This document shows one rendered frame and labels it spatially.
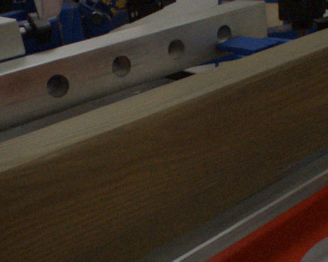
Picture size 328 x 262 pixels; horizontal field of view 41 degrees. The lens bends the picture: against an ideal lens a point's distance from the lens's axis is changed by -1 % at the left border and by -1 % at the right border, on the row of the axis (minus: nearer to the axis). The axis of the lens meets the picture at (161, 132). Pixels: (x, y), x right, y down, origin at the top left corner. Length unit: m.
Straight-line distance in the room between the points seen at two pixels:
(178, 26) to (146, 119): 0.30
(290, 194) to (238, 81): 0.07
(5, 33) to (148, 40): 0.14
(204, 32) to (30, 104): 0.21
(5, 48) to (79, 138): 0.29
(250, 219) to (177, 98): 0.07
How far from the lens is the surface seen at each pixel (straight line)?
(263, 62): 0.23
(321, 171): 0.26
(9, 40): 0.45
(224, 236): 0.21
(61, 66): 0.41
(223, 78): 0.21
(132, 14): 1.62
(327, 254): 0.25
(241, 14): 0.53
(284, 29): 0.95
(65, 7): 0.84
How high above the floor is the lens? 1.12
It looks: 23 degrees down
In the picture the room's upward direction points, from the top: 9 degrees counter-clockwise
